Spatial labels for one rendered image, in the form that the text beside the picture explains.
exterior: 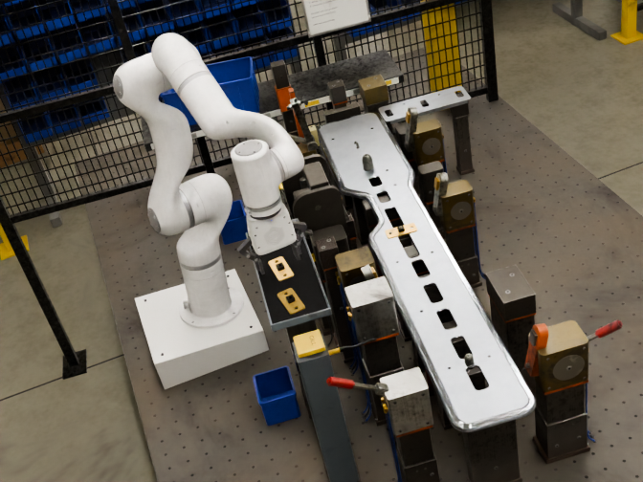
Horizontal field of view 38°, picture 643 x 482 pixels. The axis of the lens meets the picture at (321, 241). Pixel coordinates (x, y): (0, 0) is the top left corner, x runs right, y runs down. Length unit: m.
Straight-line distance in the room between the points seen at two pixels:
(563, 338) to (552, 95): 3.07
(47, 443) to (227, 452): 1.39
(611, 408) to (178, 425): 1.12
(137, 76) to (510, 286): 1.02
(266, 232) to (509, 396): 0.64
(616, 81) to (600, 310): 2.61
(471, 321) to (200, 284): 0.81
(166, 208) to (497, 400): 0.99
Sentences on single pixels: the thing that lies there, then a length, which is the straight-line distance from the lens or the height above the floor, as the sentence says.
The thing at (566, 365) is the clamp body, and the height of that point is 1.01.
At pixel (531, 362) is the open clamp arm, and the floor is 1.02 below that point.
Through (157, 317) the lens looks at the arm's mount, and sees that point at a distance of 2.75.
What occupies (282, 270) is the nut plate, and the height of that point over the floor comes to 1.16.
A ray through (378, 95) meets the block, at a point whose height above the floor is 1.03.
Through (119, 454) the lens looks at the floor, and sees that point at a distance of 3.55.
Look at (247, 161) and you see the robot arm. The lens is 1.97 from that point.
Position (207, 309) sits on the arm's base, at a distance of 2.66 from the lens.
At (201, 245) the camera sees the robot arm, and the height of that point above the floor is 1.04.
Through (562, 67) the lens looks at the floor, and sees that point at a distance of 5.28.
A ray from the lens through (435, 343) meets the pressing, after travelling 2.16.
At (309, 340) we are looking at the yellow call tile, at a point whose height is 1.16.
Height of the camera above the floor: 2.51
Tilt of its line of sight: 37 degrees down
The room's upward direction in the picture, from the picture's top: 13 degrees counter-clockwise
